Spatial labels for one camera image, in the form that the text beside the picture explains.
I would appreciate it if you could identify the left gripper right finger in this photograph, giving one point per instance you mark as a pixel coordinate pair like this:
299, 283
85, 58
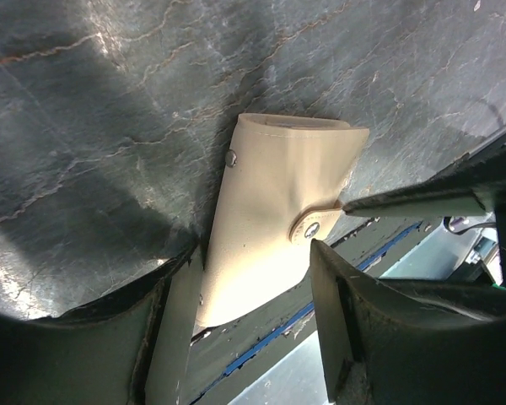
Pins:
404, 341

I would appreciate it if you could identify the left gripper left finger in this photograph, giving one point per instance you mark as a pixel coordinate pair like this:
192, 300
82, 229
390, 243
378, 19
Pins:
128, 347

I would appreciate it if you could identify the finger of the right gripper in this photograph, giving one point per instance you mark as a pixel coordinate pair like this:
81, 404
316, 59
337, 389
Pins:
474, 188

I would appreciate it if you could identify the beige leather card holder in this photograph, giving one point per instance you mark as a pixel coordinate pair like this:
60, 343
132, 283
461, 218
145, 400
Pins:
280, 190

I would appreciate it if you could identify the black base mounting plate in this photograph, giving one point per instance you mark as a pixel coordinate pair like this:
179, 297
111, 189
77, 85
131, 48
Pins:
224, 360

